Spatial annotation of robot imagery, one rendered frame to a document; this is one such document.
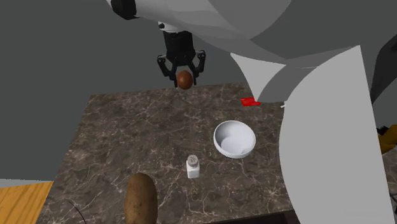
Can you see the yellow and black object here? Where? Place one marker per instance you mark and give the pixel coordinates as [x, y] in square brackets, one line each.
[389, 141]

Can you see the brown potato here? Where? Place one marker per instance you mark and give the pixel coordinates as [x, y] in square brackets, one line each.
[141, 201]

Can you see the red flat card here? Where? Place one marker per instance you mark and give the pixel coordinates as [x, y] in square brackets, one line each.
[250, 101]

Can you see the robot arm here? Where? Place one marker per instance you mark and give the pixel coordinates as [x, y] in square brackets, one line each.
[325, 139]

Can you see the white bowl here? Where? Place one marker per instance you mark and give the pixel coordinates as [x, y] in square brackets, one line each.
[234, 139]

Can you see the white salt shaker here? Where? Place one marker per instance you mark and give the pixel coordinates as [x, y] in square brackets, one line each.
[193, 167]

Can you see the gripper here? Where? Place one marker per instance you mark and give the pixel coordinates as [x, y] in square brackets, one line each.
[179, 46]

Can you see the brown egg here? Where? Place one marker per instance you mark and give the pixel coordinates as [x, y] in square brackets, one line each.
[185, 80]

